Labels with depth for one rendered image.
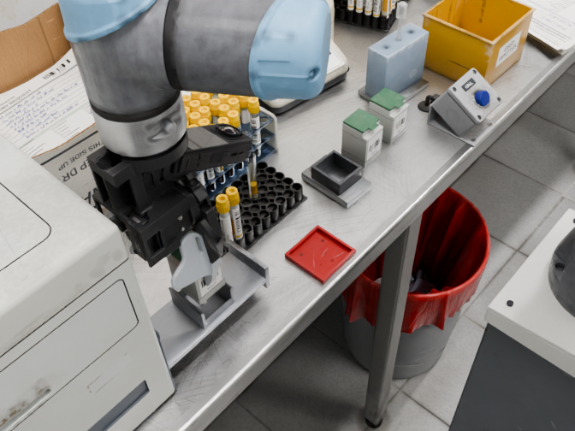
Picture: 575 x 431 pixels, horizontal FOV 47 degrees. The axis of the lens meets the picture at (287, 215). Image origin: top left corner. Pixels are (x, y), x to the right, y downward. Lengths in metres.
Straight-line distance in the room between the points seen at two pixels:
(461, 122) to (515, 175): 1.28
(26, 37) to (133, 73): 0.66
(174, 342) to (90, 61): 0.38
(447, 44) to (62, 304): 0.80
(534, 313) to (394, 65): 0.45
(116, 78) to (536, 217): 1.83
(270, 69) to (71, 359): 0.31
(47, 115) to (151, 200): 0.49
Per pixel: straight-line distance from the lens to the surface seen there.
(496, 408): 1.04
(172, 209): 0.61
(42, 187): 0.60
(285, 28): 0.46
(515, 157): 2.38
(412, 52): 1.10
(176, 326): 0.79
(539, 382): 0.93
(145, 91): 0.52
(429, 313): 1.46
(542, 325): 0.83
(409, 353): 1.65
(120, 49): 0.49
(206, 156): 0.63
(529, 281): 0.87
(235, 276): 0.82
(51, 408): 0.65
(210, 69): 0.48
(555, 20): 1.36
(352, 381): 1.78
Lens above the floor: 1.58
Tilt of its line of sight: 48 degrees down
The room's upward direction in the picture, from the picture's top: 3 degrees counter-clockwise
